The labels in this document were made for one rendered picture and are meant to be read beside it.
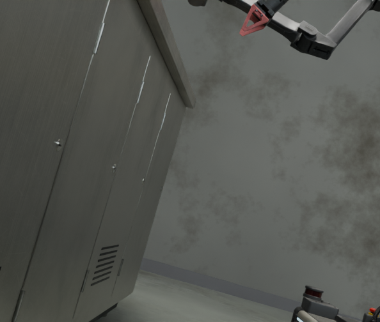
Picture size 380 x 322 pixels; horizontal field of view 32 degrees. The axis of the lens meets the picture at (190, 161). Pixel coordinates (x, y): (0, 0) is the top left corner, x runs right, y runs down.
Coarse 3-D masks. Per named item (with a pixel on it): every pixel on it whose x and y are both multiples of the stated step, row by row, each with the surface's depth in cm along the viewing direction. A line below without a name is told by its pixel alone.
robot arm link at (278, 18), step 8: (224, 0) 250; (232, 0) 247; (240, 0) 246; (248, 0) 246; (256, 0) 246; (240, 8) 248; (248, 8) 246; (280, 16) 245; (272, 24) 245; (280, 24) 243; (288, 24) 243; (296, 24) 243; (304, 24) 241; (280, 32) 245; (288, 32) 243; (296, 32) 241; (304, 32) 240; (312, 32) 239; (296, 40) 248; (296, 48) 248
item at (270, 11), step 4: (260, 0) 202; (264, 0) 205; (268, 0) 204; (272, 0) 204; (276, 0) 204; (280, 0) 205; (260, 4) 202; (264, 4) 202; (268, 4) 204; (272, 4) 204; (276, 4) 205; (280, 4) 205; (264, 8) 204; (268, 8) 202; (272, 8) 204; (276, 8) 205; (268, 12) 202; (272, 12) 202; (268, 16) 205; (272, 16) 204
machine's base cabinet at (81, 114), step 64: (0, 0) 75; (64, 0) 95; (128, 0) 131; (0, 64) 80; (64, 64) 103; (128, 64) 145; (0, 128) 85; (64, 128) 112; (128, 128) 166; (0, 192) 91; (64, 192) 123; (128, 192) 189; (0, 256) 98; (64, 256) 136; (128, 256) 222; (0, 320) 107; (64, 320) 153
